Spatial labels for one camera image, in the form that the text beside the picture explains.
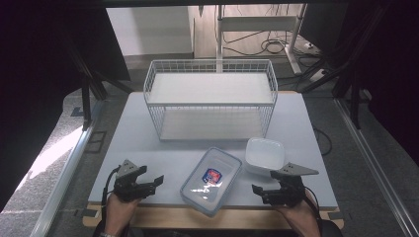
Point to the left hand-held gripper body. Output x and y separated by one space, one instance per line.
128 189

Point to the white square bowl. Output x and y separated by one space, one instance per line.
264 157

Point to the person's right hand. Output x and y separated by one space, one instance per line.
304 220

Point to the aluminium floor rail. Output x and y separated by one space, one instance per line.
66 171
375 168

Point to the white cabinet panel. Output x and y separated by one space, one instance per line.
148 29

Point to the clear plastic lidded container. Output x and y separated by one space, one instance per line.
210 184

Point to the white metal desk frame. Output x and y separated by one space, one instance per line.
257 23

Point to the white power strip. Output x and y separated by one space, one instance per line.
318 75

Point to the black metal stand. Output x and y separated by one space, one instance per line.
354 98
86 98

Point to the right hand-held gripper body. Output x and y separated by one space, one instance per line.
290 194

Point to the person's left hand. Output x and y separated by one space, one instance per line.
117 214

